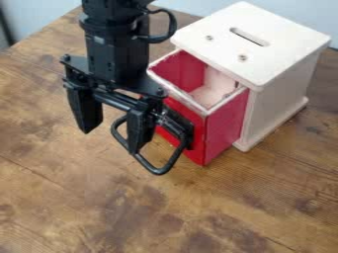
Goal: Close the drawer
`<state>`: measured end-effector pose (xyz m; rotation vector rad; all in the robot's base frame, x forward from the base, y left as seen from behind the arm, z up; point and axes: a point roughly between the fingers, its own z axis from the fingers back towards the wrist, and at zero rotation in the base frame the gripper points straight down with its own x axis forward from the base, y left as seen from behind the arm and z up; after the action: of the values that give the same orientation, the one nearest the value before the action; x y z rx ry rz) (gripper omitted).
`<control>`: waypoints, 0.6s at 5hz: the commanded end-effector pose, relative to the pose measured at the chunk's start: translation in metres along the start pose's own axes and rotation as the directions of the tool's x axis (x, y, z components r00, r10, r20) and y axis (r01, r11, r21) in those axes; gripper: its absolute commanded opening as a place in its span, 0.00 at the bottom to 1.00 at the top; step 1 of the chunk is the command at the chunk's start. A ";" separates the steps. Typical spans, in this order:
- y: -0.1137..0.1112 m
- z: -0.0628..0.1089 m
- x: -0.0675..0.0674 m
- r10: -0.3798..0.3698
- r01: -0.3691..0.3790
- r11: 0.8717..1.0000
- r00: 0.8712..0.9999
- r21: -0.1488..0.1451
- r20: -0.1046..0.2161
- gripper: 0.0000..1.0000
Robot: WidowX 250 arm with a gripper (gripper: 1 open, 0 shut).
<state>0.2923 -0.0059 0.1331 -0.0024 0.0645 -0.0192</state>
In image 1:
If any white wooden box cabinet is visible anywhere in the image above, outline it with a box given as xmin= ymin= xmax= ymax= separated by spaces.
xmin=171 ymin=1 xmax=330 ymax=151

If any black metal drawer handle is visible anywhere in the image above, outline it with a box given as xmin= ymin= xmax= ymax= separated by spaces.
xmin=110 ymin=106 xmax=193 ymax=176

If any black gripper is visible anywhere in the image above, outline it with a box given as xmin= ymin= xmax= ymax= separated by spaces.
xmin=60 ymin=14 xmax=168 ymax=133

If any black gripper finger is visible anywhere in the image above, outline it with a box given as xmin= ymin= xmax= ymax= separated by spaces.
xmin=126 ymin=102 xmax=163 ymax=154

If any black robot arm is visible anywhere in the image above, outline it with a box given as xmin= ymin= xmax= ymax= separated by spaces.
xmin=60 ymin=0 xmax=176 ymax=154

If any black cable loop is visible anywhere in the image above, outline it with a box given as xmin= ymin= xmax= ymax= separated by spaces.
xmin=136 ymin=7 xmax=177 ymax=44

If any red wooden drawer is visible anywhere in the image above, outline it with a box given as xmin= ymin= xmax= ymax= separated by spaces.
xmin=148 ymin=49 xmax=249 ymax=166

